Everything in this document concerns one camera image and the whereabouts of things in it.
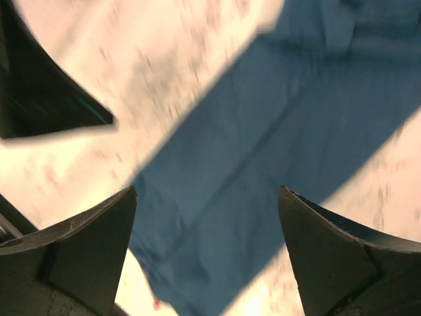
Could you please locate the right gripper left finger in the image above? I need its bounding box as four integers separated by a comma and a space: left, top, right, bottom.
1, 186, 136, 315

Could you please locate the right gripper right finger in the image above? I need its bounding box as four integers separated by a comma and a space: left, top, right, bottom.
278, 186, 420, 316

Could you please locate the blue t shirt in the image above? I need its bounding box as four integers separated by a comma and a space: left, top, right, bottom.
130, 1, 420, 315

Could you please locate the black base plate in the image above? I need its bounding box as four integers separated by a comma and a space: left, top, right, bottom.
1, 1, 114, 139

